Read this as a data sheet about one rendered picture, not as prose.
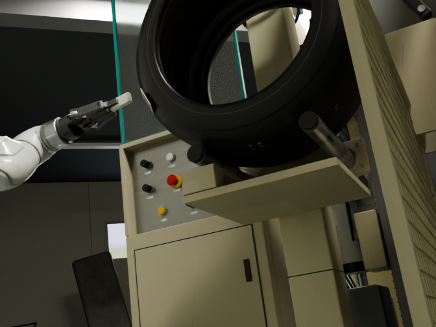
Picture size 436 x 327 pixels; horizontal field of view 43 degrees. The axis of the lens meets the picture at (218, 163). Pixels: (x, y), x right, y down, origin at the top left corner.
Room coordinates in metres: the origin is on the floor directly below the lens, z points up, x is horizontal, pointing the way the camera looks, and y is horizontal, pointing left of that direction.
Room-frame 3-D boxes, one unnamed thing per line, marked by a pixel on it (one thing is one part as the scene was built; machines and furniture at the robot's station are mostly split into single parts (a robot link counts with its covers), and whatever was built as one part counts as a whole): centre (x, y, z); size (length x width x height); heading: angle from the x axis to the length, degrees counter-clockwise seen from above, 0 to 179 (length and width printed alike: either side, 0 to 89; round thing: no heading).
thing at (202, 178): (1.38, -0.02, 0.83); 0.36 x 0.09 x 0.06; 156
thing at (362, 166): (1.49, -0.22, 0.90); 0.40 x 0.03 x 0.10; 66
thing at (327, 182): (1.33, -0.15, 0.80); 0.37 x 0.36 x 0.02; 66
